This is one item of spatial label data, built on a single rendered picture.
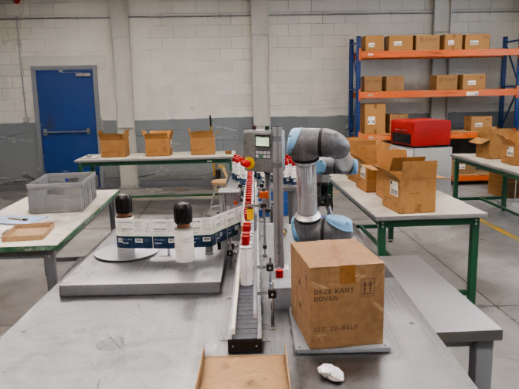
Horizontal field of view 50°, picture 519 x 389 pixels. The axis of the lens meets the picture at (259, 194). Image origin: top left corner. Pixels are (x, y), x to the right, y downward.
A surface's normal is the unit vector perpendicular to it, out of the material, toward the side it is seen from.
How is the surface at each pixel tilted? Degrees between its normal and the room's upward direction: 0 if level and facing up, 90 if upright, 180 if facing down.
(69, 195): 90
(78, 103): 90
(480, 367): 90
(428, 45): 91
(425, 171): 99
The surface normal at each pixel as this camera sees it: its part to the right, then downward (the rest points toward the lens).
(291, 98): 0.05, 0.18
